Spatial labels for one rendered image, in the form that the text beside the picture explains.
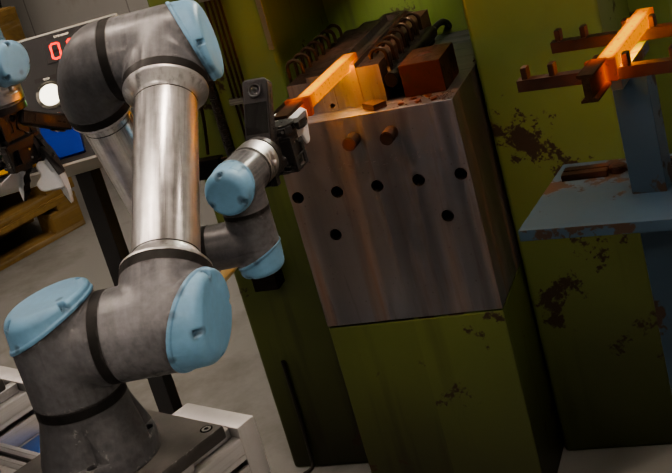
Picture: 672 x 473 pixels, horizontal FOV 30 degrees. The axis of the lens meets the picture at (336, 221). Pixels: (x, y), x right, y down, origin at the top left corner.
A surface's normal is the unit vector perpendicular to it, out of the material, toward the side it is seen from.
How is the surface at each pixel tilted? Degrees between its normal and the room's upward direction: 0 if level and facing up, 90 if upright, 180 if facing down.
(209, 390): 0
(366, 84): 90
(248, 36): 90
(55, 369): 90
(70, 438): 72
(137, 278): 40
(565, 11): 90
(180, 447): 0
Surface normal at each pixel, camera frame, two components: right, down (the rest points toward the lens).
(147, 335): -0.18, 0.10
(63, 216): 0.74, 0.04
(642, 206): -0.26, -0.91
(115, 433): 0.50, -0.17
